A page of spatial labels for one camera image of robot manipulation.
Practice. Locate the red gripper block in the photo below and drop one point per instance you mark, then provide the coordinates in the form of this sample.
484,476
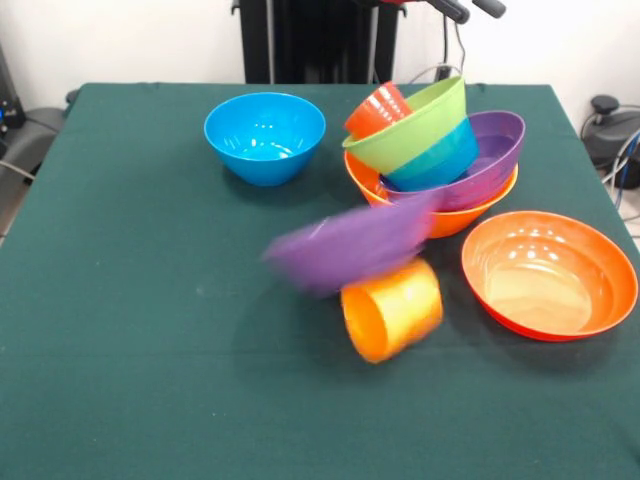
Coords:
395,2

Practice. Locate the green bowl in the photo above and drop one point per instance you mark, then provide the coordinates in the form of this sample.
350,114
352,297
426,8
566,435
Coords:
415,135

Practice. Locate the red cup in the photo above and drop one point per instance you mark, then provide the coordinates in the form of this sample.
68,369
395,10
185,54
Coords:
375,112

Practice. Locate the purple bowl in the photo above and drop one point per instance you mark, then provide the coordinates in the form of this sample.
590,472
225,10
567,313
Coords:
500,160
350,245

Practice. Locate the small translucent blue bowl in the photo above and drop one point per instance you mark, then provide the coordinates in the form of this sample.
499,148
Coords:
440,160

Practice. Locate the large orange bowl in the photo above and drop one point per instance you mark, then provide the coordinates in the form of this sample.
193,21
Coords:
455,222

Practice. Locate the orange cup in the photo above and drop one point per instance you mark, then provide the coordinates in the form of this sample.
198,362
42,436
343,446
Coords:
395,310

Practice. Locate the red shallow bowl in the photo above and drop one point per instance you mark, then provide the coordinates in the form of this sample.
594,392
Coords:
545,280

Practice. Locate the dark green tablecloth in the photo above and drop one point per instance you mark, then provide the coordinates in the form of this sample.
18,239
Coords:
200,375

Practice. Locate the black equipment box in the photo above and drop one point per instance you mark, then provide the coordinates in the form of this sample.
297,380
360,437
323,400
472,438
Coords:
9,100

